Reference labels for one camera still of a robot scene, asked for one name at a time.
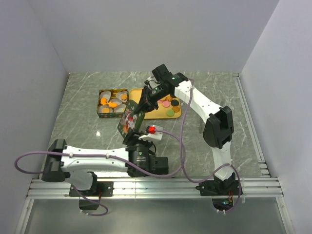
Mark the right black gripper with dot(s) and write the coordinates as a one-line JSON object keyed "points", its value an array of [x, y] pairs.
{"points": [[147, 103]]}

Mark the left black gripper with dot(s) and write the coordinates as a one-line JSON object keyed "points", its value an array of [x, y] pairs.
{"points": [[133, 136]]}

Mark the gold tin lid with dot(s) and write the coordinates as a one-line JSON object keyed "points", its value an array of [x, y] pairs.
{"points": [[131, 120]]}

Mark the orange fish cookie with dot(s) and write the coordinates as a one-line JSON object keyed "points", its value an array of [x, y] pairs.
{"points": [[112, 105], [103, 101]]}

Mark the brown round cookie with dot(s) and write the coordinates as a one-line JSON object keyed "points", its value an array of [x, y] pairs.
{"points": [[106, 110]]}

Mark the metal tongs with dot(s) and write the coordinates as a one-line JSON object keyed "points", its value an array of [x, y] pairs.
{"points": [[200, 128]]}

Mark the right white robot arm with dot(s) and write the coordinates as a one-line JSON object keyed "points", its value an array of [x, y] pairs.
{"points": [[219, 125]]}

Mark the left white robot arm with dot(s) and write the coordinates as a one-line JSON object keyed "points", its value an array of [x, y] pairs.
{"points": [[78, 166]]}

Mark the yellow serving tray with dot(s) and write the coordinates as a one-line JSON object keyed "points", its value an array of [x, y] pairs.
{"points": [[160, 113]]}

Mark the pink round cookie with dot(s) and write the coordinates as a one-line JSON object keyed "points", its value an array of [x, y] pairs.
{"points": [[166, 104]]}

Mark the green round cookie right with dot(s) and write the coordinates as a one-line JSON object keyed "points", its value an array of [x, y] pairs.
{"points": [[170, 113]]}

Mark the black round cookie lower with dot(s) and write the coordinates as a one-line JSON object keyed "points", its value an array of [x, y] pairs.
{"points": [[174, 102]]}

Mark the brown cookie right edge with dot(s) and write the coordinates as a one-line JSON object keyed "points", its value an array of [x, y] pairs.
{"points": [[176, 109]]}

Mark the green square cookie tin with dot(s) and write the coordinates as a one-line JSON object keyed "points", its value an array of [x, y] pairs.
{"points": [[112, 95]]}

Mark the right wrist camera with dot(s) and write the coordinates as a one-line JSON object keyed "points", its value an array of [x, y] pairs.
{"points": [[150, 82]]}

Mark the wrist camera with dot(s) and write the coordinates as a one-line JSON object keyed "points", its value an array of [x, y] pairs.
{"points": [[153, 132], [150, 82]]}

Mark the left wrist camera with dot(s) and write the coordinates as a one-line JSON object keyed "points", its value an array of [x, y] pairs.
{"points": [[153, 132]]}

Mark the aluminium rail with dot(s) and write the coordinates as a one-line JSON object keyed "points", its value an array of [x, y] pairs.
{"points": [[149, 188]]}

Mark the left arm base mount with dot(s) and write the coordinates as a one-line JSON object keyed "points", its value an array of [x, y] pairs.
{"points": [[99, 190]]}

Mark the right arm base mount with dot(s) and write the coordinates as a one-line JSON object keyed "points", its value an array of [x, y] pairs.
{"points": [[225, 194]]}

